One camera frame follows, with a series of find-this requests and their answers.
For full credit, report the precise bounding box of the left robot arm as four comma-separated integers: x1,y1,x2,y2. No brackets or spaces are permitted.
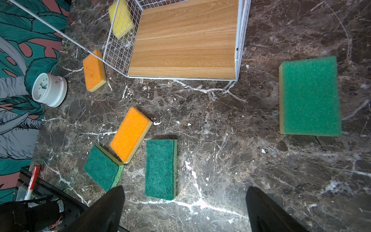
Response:
1,196,86,232

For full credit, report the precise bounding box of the red white marker pen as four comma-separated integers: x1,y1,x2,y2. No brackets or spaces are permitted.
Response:
24,165,41,201

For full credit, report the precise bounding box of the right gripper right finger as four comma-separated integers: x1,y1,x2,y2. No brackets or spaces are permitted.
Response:
246,186,307,232

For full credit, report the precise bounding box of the green sponge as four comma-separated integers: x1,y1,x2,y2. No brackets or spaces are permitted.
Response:
83,146,124,192
145,140,177,201
279,56,342,136

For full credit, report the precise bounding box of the white round clock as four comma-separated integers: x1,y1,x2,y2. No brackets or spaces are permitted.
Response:
31,73,68,108

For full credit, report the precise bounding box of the yellow sponge beside shelf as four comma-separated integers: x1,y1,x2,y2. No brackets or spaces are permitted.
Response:
108,1,135,39

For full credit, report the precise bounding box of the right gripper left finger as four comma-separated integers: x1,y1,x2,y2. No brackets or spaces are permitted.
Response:
65,186,126,232

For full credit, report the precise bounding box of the white wire three-tier shelf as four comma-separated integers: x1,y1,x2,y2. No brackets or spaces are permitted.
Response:
8,0,252,82

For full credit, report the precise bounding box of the orange sponge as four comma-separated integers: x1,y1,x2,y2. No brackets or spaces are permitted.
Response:
83,54,107,92
110,107,153,163

